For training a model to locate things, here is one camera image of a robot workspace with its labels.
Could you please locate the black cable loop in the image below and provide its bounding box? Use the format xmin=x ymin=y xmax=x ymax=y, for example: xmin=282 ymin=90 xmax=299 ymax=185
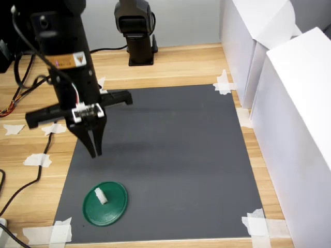
xmin=13 ymin=38 xmax=52 ymax=90

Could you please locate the black camera cable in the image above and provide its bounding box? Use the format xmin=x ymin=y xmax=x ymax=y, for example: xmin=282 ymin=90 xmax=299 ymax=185
xmin=0 ymin=5 xmax=68 ymax=216

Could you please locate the dark grey mat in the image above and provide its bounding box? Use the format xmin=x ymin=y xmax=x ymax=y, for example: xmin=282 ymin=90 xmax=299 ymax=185
xmin=53 ymin=84 xmax=267 ymax=244

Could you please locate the small white gripper camera box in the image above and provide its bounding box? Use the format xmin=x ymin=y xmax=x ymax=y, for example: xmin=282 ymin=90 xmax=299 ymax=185
xmin=71 ymin=102 xmax=105 ymax=123

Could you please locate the black arm base cable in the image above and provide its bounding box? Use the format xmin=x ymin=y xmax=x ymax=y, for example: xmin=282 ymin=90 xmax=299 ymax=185
xmin=89 ymin=43 xmax=129 ymax=54

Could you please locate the round green lid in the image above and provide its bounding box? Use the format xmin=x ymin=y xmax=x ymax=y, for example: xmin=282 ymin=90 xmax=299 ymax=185
xmin=82 ymin=181 xmax=129 ymax=228

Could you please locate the small white plastic terminal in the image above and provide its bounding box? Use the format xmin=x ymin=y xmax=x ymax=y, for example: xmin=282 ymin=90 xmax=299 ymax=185
xmin=94 ymin=188 xmax=108 ymax=206

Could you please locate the black device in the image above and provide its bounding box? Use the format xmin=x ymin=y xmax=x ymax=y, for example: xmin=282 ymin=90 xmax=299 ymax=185
xmin=0 ymin=39 xmax=14 ymax=74

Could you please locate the white cardboard box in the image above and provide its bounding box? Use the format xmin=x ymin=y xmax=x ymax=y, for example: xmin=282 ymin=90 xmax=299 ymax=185
xmin=219 ymin=0 xmax=303 ymax=111
xmin=249 ymin=26 xmax=331 ymax=248

